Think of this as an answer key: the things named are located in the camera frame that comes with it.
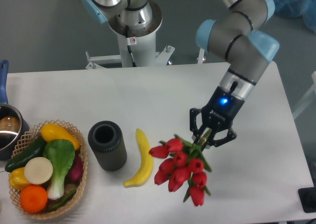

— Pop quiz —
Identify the orange fruit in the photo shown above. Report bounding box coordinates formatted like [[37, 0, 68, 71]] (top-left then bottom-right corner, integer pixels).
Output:
[[19, 185, 48, 213]]

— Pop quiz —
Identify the white round radish slice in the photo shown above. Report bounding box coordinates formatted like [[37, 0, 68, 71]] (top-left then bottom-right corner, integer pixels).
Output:
[[24, 157, 53, 184]]

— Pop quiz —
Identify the blue saucepan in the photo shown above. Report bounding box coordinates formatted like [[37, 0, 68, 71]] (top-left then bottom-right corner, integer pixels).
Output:
[[0, 60, 29, 161]]

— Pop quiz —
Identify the green bok choy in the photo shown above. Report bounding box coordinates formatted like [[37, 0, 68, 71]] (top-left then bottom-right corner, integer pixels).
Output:
[[43, 139, 75, 200]]

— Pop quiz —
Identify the blue plastic bag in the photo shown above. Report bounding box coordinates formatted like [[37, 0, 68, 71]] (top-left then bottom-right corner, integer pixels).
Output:
[[274, 0, 316, 33]]

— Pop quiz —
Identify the woven wicker basket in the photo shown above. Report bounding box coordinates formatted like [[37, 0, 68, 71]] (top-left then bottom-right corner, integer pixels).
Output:
[[9, 120, 88, 220]]

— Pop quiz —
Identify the yellow squash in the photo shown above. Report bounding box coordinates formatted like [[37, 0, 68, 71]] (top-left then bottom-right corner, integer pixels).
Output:
[[40, 123, 80, 150]]

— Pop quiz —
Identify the dark green cucumber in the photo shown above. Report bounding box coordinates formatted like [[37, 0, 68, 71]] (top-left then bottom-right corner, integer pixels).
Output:
[[5, 135, 47, 173]]

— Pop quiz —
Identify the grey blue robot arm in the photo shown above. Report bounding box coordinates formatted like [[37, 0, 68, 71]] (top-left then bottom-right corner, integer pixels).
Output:
[[81, 0, 279, 148]]

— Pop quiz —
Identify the red tulip bouquet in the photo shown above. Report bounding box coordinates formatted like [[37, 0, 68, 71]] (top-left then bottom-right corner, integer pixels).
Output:
[[149, 131, 212, 207]]

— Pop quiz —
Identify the purple sweet potato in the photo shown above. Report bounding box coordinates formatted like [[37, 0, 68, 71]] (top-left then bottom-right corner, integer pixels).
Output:
[[68, 153, 83, 181]]

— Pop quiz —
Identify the yellow bell pepper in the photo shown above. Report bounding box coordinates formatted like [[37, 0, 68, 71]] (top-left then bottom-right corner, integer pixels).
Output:
[[8, 167, 31, 191]]

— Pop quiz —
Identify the dark grey ribbed vase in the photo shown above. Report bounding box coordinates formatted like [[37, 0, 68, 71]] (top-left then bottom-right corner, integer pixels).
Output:
[[88, 121, 127, 172]]

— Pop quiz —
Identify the white frame at right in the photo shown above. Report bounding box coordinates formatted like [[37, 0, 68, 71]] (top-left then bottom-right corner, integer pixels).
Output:
[[292, 71, 316, 120]]

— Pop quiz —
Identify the green bean pod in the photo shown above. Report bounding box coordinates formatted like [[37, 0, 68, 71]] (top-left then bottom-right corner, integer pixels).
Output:
[[47, 189, 77, 212]]

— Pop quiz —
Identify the yellow banana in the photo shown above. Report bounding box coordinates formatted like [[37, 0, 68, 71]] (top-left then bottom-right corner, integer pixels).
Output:
[[123, 129, 153, 188]]

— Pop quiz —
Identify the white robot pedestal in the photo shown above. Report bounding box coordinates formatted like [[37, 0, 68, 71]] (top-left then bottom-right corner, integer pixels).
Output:
[[86, 0, 175, 69]]

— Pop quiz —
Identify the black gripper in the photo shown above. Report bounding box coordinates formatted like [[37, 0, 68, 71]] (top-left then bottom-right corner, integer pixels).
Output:
[[190, 86, 244, 148]]

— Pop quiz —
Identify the black device at edge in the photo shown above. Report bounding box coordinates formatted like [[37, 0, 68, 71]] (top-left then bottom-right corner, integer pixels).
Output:
[[298, 187, 316, 213]]

